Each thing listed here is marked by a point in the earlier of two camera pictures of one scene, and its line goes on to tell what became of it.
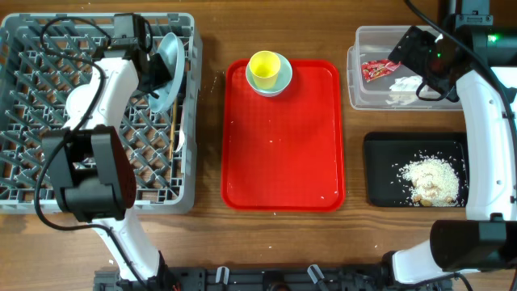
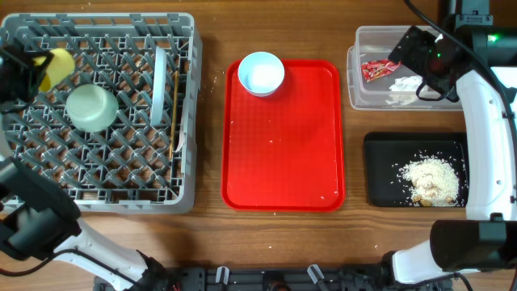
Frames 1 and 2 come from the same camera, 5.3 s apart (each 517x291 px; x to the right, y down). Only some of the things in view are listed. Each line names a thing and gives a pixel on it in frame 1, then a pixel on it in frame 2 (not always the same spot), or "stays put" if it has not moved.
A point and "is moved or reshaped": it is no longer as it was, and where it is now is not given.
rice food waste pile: x=434 y=182 stays put
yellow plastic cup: x=264 y=67 to x=61 y=65
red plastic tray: x=284 y=153 stays put
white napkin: x=404 y=90 stays put
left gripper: x=165 y=74 to x=24 y=58
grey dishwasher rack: x=45 y=56 stays put
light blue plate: x=172 y=52 is moved or reshaped
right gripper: x=422 y=40 stays put
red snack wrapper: x=373 y=69 stays put
